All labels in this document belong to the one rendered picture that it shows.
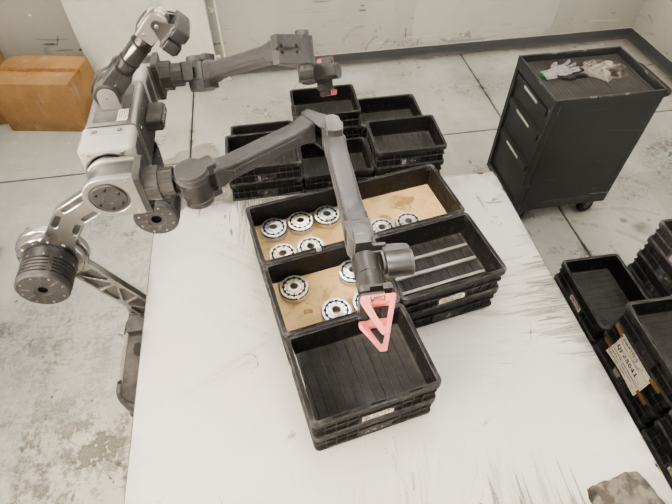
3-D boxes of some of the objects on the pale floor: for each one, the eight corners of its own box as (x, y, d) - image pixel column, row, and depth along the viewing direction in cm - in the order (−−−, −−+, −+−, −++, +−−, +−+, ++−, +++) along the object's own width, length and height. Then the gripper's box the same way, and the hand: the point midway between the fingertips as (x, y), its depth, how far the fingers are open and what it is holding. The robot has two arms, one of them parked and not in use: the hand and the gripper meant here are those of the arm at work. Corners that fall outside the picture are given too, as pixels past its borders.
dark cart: (506, 226, 305) (555, 101, 235) (482, 179, 333) (518, 55, 264) (595, 214, 310) (668, 89, 241) (563, 169, 339) (620, 45, 269)
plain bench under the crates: (179, 667, 171) (104, 674, 117) (192, 297, 272) (155, 210, 218) (601, 580, 186) (707, 551, 132) (465, 261, 287) (493, 170, 233)
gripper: (351, 294, 103) (365, 359, 93) (352, 262, 95) (368, 330, 85) (382, 290, 104) (399, 354, 94) (386, 258, 96) (405, 325, 86)
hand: (383, 338), depth 90 cm, fingers open, 6 cm apart
